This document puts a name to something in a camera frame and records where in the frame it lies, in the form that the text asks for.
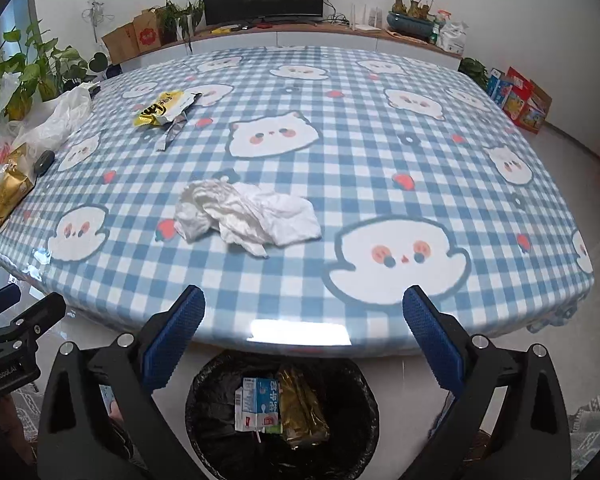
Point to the blue milk carton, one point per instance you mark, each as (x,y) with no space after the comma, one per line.
(260,400)

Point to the open colourful carton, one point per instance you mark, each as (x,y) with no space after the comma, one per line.
(535,112)

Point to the brown paper bag red print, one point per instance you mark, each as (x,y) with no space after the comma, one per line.
(146,35)

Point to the gold foil bag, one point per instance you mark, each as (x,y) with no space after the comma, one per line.
(300,410)

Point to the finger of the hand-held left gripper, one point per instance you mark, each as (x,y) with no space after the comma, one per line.
(30,322)
(0,305)

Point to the potted long leaf plant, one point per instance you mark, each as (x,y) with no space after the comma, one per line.
(177,17)

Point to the small green floor plant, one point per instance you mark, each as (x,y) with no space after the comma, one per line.
(474,71)

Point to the blue planter with plants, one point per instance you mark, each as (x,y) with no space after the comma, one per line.
(410,22)

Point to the white tissue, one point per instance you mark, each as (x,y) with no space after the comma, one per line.
(260,215)

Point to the person's left hand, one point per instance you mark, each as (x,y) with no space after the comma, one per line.
(17,430)

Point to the small black object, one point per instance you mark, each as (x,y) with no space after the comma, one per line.
(44,162)

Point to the blue toy box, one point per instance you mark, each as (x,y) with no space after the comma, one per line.
(499,86)

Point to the gold foil package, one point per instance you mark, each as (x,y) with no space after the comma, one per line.
(5,195)

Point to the yellow snack wrapper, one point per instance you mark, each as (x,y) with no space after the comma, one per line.
(162,107)

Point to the white printed sack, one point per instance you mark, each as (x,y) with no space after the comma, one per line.
(452,39)

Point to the grey torn wrapper strip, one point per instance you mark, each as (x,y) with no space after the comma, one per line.
(172,132)

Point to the white wooden tv cabinet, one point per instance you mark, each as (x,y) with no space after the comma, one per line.
(330,39)

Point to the black bagged trash bin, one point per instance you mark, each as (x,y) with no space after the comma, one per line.
(350,440)

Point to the spray bottle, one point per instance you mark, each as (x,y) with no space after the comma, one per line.
(441,17)

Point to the green pothos plant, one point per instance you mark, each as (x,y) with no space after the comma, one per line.
(35,67)

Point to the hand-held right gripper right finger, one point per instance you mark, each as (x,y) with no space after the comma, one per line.
(432,345)

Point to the blue checked printed tablecloth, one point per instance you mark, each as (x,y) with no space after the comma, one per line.
(380,170)

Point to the plain brown paper bag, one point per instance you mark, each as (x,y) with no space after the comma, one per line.
(120,42)

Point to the grey patterned cloth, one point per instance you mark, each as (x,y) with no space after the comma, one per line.
(597,435)

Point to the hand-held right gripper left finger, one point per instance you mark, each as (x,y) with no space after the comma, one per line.
(175,345)

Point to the white plastic bag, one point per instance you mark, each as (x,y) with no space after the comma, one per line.
(60,115)

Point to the white router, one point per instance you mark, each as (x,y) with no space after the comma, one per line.
(366,26)

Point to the red toy box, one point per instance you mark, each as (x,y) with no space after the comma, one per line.
(516,92)

